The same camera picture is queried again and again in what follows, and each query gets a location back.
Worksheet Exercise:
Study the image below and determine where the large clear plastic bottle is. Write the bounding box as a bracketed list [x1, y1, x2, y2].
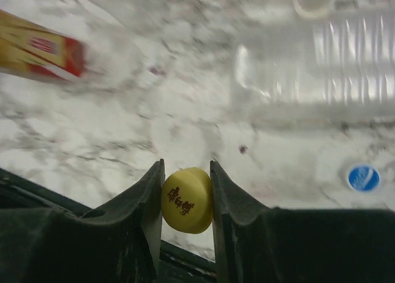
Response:
[230, 9, 394, 122]

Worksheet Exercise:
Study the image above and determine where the blue white bottle cap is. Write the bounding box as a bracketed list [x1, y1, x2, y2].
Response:
[339, 162, 383, 193]

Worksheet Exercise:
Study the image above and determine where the yellow bottle cap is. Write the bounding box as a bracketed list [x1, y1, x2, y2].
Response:
[161, 167, 213, 234]

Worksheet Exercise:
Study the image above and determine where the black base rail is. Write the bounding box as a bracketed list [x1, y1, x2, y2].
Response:
[0, 167, 217, 283]

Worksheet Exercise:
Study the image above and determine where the red gold labelled bottle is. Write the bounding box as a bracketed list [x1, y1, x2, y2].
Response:
[1, 11, 85, 81]

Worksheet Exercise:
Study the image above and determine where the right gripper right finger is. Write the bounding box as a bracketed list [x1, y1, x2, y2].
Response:
[210, 161, 394, 282]

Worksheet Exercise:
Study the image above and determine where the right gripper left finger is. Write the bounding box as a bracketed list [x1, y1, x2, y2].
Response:
[0, 158, 166, 283]

